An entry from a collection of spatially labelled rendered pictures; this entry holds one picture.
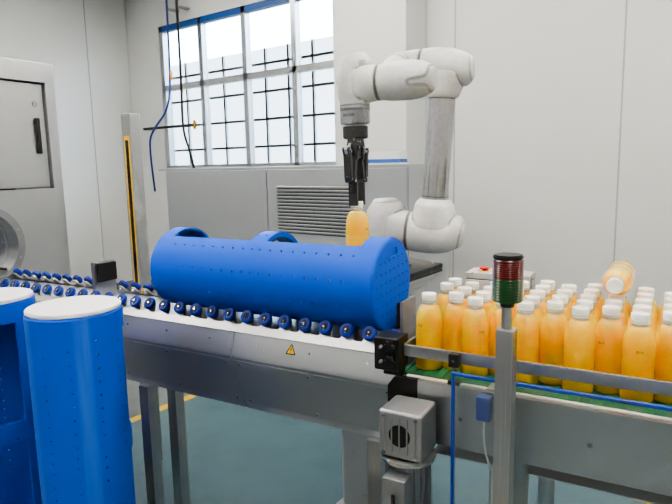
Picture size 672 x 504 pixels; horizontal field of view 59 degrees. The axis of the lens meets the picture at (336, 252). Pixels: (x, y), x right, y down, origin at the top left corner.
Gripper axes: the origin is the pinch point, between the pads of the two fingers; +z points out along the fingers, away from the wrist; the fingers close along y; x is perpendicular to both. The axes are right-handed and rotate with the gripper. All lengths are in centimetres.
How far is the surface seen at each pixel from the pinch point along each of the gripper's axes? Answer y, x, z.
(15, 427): 51, -104, 75
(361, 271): 12.4, 7.3, 21.3
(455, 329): 12, 35, 35
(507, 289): 38, 55, 18
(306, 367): 13, -12, 52
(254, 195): -163, -164, 8
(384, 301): 5.2, 10.9, 31.2
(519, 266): 37, 57, 13
